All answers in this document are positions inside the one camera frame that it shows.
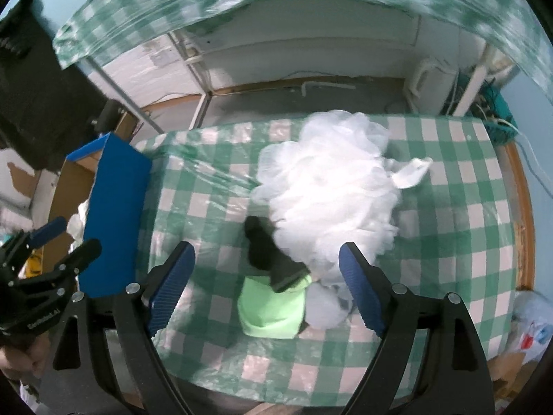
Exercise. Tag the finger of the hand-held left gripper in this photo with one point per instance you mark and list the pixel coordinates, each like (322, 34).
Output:
(77, 255)
(47, 230)

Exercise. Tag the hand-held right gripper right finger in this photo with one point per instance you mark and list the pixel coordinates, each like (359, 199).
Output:
(360, 289)

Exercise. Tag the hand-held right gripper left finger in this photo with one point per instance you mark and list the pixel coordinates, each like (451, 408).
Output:
(170, 285)

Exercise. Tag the blue cardboard box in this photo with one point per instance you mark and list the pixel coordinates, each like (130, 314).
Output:
(112, 207)

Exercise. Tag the light green cloth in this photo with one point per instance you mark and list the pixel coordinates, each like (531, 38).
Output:
(268, 311)

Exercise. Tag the white mesh bath loofah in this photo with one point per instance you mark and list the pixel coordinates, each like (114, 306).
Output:
(328, 199)

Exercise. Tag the black sock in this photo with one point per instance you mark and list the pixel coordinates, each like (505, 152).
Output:
(263, 250)

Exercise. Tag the person's left hand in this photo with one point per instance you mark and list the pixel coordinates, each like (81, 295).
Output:
(21, 356)

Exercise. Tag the small green checkered tablecloth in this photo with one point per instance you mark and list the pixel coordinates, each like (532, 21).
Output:
(453, 246)

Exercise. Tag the black bag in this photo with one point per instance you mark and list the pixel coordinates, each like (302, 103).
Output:
(108, 116)

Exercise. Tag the small brown cardboard box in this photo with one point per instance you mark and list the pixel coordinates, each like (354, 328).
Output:
(127, 127)

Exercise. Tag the dark hanging jacket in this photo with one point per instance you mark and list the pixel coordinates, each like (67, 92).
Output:
(43, 95)

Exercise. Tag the flat brown cardboard piece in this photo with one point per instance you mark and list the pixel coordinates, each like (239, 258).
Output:
(510, 367)

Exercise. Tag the white printed plastic bag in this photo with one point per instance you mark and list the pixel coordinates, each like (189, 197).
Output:
(529, 324)

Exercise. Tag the white pipe piece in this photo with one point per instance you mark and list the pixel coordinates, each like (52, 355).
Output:
(328, 85)

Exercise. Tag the white plastic canister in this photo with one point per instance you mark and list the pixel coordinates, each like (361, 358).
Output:
(427, 86)

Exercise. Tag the teal plastic basket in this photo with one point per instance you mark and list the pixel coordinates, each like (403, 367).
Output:
(501, 112)

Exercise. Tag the large green checkered tablecloth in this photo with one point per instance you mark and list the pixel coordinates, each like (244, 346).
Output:
(129, 13)

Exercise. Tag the white metal table frame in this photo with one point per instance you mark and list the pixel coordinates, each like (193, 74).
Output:
(125, 99)

